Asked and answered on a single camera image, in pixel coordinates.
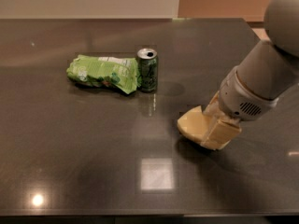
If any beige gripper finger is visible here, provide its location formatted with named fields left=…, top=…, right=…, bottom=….
left=201, top=118, right=241, bottom=150
left=203, top=92, right=224, bottom=119

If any yellow wavy sponge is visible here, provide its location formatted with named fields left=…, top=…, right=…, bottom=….
left=177, top=105, right=212, bottom=145

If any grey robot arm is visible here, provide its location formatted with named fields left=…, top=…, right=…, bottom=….
left=200, top=0, right=299, bottom=150

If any green snack bag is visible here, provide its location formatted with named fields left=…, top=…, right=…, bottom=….
left=66, top=54, right=140, bottom=94

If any green soda can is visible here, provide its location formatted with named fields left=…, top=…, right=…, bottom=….
left=137, top=48, right=158, bottom=92

